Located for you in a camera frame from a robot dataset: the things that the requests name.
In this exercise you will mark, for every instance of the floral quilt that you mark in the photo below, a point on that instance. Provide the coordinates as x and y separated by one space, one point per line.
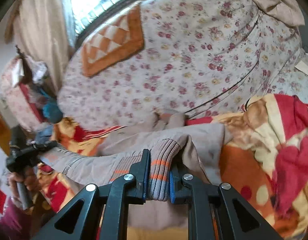
201 57

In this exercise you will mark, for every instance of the teal cloth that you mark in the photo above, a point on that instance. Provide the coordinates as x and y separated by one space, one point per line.
52 112

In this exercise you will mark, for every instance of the person's left hand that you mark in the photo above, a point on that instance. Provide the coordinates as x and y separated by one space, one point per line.
28 178

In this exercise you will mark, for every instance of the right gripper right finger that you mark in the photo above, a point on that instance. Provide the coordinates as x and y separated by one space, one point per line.
216 212

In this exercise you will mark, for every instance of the red orange cream blanket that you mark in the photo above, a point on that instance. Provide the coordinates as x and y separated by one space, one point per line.
262 152

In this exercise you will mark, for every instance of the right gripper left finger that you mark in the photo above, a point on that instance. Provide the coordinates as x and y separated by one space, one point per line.
101 212

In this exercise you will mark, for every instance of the beige curtain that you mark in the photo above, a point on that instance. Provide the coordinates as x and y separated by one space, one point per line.
44 30

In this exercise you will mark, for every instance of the beige zip jacket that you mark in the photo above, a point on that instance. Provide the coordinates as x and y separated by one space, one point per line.
198 145

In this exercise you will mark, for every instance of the orange checkered pillow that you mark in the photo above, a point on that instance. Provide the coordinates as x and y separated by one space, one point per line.
115 40

